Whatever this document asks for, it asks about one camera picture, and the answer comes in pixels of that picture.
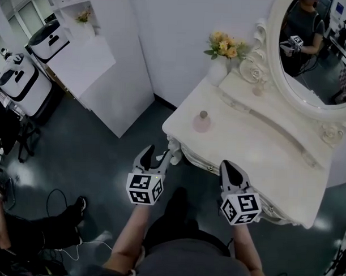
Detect person's left forearm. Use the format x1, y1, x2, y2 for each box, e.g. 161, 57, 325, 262
102, 202, 149, 276

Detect white vase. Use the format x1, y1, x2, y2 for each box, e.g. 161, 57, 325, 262
207, 55, 233, 88

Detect another person's forearm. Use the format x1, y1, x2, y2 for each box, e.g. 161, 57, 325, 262
0, 200, 13, 250

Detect white cabinet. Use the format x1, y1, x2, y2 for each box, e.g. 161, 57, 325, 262
43, 0, 159, 140

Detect small yellow flowers on shelf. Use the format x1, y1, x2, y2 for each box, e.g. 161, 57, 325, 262
75, 6, 93, 24

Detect yellow flower bouquet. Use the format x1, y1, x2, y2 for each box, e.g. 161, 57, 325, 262
203, 30, 250, 62

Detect white rose ornament plate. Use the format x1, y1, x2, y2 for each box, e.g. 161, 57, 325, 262
238, 58, 269, 84

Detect small pink container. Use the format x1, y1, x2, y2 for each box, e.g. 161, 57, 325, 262
192, 110, 212, 134

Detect white cable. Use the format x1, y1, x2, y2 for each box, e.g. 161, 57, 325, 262
59, 237, 114, 262

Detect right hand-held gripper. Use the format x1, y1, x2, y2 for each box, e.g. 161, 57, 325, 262
217, 159, 264, 227

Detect person's grey shirt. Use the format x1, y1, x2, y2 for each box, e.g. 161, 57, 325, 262
82, 235, 257, 276

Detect black cable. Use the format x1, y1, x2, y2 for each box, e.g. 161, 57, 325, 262
45, 187, 69, 217

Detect person's black trouser leg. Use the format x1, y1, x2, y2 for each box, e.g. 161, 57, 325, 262
142, 186, 234, 258

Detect black chair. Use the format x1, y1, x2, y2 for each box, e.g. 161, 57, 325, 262
0, 93, 42, 165

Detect person's right forearm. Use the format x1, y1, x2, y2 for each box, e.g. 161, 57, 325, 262
229, 221, 274, 276

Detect white dressing table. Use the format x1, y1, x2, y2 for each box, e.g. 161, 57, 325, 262
158, 63, 346, 231

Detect oval mirror with white frame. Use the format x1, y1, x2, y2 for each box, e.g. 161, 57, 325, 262
250, 0, 346, 122

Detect white and black appliance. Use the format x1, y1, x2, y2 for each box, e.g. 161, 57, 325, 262
24, 18, 72, 65
0, 52, 54, 119

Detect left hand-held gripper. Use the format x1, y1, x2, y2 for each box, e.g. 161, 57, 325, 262
125, 144, 173, 208

